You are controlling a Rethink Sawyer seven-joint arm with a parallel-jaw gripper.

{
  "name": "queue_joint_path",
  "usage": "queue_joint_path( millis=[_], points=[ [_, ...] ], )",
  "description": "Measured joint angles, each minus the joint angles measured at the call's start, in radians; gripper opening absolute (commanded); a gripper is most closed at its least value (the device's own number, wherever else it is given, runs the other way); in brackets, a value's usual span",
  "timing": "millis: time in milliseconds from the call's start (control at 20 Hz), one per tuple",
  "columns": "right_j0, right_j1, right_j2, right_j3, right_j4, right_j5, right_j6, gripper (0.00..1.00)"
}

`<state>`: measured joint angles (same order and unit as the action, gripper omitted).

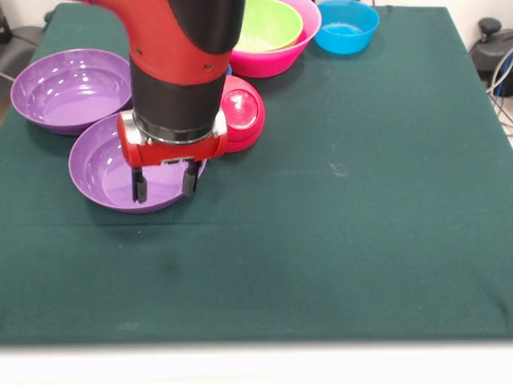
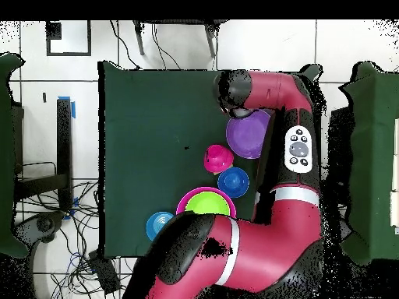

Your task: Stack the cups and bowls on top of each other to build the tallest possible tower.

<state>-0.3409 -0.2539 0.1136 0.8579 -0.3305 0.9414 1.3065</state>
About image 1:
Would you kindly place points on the small crimson plastic bowl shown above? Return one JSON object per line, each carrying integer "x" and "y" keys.
{"x": 244, "y": 112}

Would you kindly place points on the large pink plastic bowl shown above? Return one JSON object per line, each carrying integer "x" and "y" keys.
{"x": 272, "y": 64}

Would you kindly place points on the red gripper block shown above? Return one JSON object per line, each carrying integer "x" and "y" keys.
{"x": 172, "y": 152}

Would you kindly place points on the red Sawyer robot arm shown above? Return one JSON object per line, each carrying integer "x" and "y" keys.
{"x": 180, "y": 48}

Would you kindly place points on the grey pedestal foot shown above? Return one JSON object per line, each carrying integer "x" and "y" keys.
{"x": 20, "y": 48}
{"x": 491, "y": 44}

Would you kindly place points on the green plastic bowl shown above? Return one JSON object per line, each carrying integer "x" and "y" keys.
{"x": 272, "y": 24}

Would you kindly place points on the purple plastic bowl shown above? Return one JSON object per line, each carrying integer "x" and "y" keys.
{"x": 72, "y": 96}
{"x": 92, "y": 168}

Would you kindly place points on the light blue plastic bowl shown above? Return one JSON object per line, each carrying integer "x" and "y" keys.
{"x": 346, "y": 36}

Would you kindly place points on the dark green tablecloth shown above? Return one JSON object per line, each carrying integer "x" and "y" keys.
{"x": 320, "y": 240}

